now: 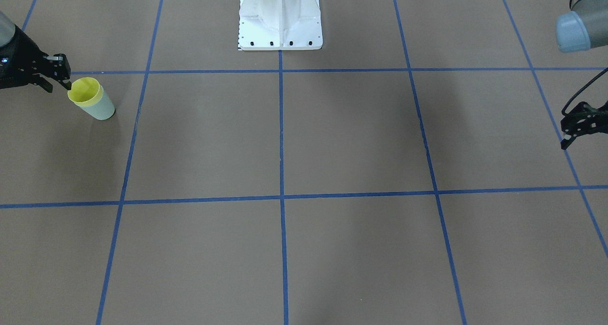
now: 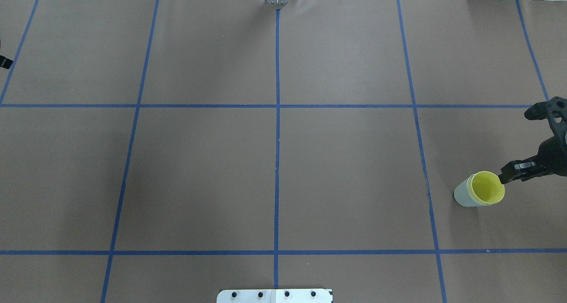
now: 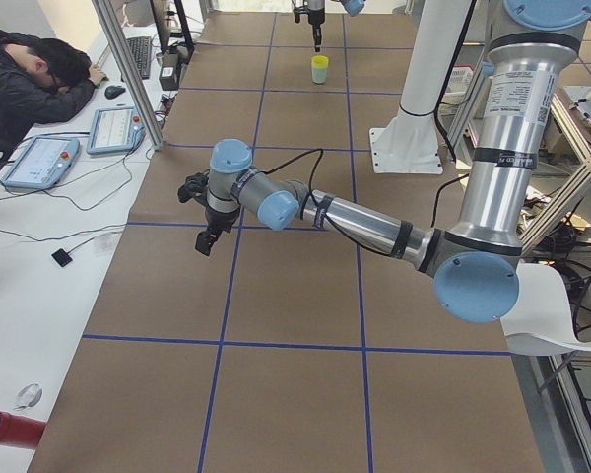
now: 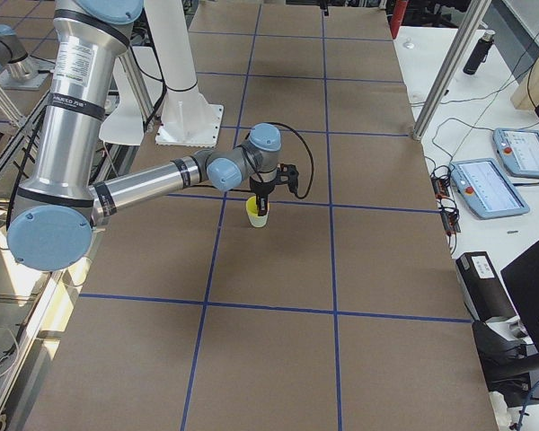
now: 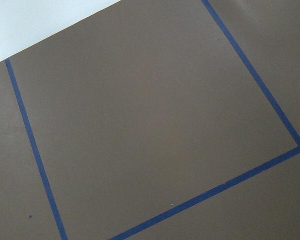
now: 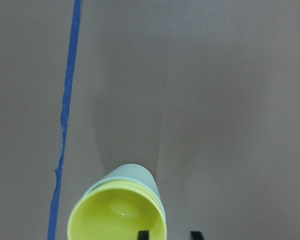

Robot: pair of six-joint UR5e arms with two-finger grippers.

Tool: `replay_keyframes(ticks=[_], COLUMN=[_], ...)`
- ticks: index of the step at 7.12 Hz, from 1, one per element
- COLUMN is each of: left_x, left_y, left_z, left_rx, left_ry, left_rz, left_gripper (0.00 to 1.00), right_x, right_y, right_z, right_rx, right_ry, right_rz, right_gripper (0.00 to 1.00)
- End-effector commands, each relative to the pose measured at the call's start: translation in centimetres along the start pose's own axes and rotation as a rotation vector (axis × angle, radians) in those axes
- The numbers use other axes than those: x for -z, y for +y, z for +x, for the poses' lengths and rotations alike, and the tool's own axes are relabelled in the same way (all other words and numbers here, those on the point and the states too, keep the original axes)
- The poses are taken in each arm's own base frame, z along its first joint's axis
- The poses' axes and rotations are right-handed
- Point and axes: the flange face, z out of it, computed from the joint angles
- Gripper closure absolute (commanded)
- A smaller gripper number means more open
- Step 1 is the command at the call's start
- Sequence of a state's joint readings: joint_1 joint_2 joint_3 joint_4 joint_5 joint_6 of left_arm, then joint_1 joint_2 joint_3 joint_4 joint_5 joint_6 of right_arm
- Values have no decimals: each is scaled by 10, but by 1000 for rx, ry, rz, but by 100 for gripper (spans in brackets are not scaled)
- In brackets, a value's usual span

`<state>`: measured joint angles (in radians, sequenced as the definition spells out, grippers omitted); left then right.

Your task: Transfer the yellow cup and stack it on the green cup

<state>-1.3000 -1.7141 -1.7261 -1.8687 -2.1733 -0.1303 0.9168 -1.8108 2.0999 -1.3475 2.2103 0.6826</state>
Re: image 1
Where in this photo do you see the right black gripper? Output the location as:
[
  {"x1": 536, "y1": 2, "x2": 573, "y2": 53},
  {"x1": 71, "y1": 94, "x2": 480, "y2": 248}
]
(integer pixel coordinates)
[{"x1": 0, "y1": 27, "x2": 72, "y2": 93}]

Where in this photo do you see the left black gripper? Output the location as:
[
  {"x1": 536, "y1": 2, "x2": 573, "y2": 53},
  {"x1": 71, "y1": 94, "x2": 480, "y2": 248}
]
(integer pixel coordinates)
[{"x1": 560, "y1": 102, "x2": 608, "y2": 150}]

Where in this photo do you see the yellow plastic cup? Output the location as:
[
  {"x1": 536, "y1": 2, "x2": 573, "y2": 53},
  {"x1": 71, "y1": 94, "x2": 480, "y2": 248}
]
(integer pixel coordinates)
[{"x1": 67, "y1": 77, "x2": 105, "y2": 108}]

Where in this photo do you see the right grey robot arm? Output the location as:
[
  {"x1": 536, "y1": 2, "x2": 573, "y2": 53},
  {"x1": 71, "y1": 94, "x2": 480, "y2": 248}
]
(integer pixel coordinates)
[{"x1": 0, "y1": 12, "x2": 72, "y2": 93}]

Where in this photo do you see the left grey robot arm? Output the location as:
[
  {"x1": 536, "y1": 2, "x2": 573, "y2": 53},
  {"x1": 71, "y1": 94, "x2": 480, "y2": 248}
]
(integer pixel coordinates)
[{"x1": 555, "y1": 0, "x2": 608, "y2": 150}]

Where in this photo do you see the green plastic cup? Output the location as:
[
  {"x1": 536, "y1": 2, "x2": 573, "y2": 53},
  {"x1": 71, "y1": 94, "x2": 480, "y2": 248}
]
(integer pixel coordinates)
[{"x1": 80, "y1": 92, "x2": 115, "y2": 121}]

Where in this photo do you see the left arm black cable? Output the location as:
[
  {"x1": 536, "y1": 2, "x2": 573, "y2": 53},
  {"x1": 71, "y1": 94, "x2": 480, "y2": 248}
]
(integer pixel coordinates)
[{"x1": 561, "y1": 67, "x2": 608, "y2": 115}]

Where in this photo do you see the white central pedestal column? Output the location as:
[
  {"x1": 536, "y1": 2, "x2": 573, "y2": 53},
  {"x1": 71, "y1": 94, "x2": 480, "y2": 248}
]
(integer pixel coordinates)
[{"x1": 237, "y1": 0, "x2": 323, "y2": 51}]

